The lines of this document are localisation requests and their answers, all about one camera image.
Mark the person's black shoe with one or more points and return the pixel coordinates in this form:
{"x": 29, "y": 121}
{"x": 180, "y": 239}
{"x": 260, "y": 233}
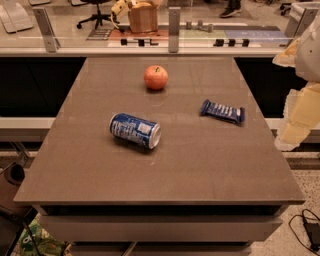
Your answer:
{"x": 233, "y": 7}

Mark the left metal glass post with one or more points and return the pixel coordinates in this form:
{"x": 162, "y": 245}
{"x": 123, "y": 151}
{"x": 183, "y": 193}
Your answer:
{"x": 51, "y": 43}

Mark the blue snack bar wrapper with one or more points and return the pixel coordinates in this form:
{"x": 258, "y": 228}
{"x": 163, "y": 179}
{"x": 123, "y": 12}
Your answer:
{"x": 222, "y": 112}

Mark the right metal glass post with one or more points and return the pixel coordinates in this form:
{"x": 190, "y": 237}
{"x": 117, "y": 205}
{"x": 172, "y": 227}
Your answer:
{"x": 299, "y": 21}

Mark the black power adapter with cable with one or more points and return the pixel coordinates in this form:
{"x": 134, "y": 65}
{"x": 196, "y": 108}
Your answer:
{"x": 311, "y": 225}

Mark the black office chair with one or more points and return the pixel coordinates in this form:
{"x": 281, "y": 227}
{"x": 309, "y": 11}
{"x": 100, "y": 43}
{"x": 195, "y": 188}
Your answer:
{"x": 98, "y": 16}

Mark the blue pepsi can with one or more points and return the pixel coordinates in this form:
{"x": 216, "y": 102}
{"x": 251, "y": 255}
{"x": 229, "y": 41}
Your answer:
{"x": 139, "y": 131}

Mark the green patterned bag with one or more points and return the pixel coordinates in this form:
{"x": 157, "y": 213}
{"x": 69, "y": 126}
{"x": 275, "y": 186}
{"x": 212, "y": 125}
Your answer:
{"x": 40, "y": 243}

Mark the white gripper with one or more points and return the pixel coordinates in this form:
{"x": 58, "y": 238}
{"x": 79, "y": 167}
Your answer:
{"x": 309, "y": 56}

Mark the red apple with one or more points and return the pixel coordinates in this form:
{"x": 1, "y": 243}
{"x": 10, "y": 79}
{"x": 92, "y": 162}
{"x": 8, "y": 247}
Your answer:
{"x": 155, "y": 77}

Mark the black round bin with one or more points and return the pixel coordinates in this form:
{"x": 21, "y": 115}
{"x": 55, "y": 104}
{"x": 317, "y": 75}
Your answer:
{"x": 14, "y": 174}

